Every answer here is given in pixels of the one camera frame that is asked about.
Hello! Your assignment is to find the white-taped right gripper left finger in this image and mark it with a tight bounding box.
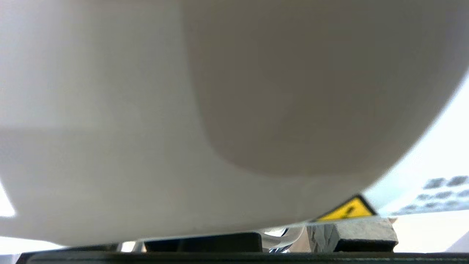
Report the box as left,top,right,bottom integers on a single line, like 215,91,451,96
144,232,263,253

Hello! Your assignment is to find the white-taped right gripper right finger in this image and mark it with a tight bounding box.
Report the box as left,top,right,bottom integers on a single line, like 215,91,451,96
306,217,399,253

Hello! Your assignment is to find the white hair dryer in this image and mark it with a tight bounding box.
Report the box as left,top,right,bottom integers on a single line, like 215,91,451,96
0,0,469,247

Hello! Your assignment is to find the white yellow warning tag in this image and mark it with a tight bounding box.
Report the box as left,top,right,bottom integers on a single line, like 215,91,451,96
314,175,469,223

